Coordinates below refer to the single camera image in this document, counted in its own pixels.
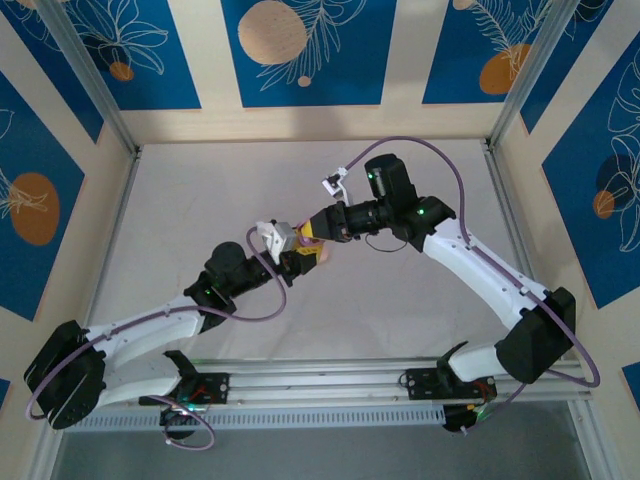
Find purple earbud charging case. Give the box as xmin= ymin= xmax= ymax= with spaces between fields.
xmin=297 ymin=222 xmax=323 ymax=248

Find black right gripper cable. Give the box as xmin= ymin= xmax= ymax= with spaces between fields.
xmin=363 ymin=233 xmax=409 ymax=255

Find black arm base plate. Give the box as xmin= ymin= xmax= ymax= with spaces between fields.
xmin=177 ymin=372 xmax=232 ymax=408
xmin=405 ymin=367 xmax=498 ymax=403

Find aluminium table side rail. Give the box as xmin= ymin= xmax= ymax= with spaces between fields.
xmin=27 ymin=148 xmax=145 ymax=480
xmin=481 ymin=141 xmax=604 ymax=480

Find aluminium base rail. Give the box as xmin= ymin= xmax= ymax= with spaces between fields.
xmin=192 ymin=355 xmax=594 ymax=408

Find grey slotted cable tray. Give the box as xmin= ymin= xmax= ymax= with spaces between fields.
xmin=74 ymin=403 xmax=447 ymax=433

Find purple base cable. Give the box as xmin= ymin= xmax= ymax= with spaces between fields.
xmin=462 ymin=381 xmax=529 ymax=438
xmin=138 ymin=394 xmax=217 ymax=453

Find aluminium frame post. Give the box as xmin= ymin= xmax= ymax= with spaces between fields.
xmin=486 ymin=0 xmax=584 ymax=152
xmin=37 ymin=0 xmax=143 ymax=158

